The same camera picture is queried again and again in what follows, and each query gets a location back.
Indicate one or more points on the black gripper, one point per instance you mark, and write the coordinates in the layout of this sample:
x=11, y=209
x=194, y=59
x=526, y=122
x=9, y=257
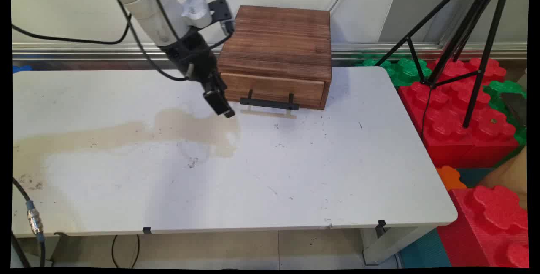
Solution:
x=192, y=57

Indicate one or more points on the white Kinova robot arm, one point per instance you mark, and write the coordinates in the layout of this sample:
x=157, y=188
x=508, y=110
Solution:
x=143, y=4

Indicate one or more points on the light wooden drawer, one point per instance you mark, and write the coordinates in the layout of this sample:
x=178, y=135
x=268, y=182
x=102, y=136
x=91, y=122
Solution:
x=274, y=88

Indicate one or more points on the dark brown wooden drawer cabinet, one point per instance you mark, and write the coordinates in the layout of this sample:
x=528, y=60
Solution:
x=278, y=42

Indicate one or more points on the small black table clip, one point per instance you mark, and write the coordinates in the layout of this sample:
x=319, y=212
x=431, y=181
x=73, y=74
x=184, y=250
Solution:
x=381, y=225
x=147, y=230

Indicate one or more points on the green foam block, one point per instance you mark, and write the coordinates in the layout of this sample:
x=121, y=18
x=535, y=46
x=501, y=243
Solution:
x=498, y=97
x=405, y=71

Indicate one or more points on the blue foam piece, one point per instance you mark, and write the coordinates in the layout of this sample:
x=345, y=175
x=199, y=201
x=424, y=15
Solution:
x=21, y=69

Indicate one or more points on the white table leg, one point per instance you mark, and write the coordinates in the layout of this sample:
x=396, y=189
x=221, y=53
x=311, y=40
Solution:
x=392, y=242

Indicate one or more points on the large red foam block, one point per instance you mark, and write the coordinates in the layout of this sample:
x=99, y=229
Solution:
x=455, y=126

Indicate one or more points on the teal foam mat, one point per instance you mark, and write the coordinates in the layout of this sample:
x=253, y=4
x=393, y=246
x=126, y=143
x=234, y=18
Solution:
x=426, y=251

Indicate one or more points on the dark flat object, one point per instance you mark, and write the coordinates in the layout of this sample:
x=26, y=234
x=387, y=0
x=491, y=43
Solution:
x=517, y=107

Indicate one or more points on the red foam block with studs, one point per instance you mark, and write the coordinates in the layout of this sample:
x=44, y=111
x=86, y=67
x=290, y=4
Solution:
x=485, y=227

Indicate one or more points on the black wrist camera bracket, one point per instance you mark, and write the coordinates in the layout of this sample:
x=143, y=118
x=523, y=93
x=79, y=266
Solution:
x=221, y=10

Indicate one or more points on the aluminium wall rail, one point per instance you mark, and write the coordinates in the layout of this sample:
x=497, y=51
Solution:
x=84, y=50

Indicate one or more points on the black camera tripod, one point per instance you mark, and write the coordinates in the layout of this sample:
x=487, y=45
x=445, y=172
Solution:
x=460, y=33

